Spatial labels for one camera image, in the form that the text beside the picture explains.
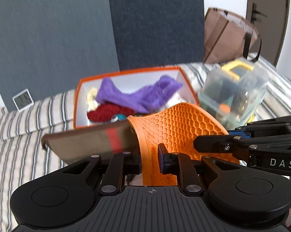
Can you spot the olive striped zipper pouch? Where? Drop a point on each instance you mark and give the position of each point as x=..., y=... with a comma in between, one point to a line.
x=104, y=140

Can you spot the light grey wall panel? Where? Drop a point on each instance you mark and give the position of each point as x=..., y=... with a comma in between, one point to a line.
x=47, y=46

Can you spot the red knitted yarn item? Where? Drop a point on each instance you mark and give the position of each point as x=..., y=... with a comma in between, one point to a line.
x=107, y=111

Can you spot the cream crochet flower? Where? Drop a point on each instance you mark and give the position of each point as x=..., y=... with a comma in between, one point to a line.
x=91, y=99

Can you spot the purple microfiber cloth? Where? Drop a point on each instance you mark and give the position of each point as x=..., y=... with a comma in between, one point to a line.
x=145, y=100

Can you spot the striped bed blanket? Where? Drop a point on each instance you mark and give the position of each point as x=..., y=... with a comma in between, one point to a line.
x=23, y=159

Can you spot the clear plastic storage container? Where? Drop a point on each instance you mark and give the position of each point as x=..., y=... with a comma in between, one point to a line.
x=232, y=93

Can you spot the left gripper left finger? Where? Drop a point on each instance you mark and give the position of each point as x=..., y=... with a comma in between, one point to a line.
x=120, y=165

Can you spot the brown door with handle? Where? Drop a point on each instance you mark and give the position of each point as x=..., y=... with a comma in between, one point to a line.
x=270, y=18

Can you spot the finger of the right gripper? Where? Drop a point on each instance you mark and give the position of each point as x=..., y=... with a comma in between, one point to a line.
x=226, y=144
x=239, y=133

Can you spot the white digital clock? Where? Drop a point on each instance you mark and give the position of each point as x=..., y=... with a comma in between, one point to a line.
x=23, y=100

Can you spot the brown paper bag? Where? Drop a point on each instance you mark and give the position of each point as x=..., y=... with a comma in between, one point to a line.
x=227, y=36

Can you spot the orange honeycomb silicone mat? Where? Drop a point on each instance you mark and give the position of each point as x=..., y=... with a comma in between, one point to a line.
x=176, y=128

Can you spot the orange cardboard box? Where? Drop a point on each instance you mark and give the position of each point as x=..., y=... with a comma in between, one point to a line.
x=128, y=81

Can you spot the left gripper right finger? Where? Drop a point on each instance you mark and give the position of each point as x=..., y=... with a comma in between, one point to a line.
x=183, y=167

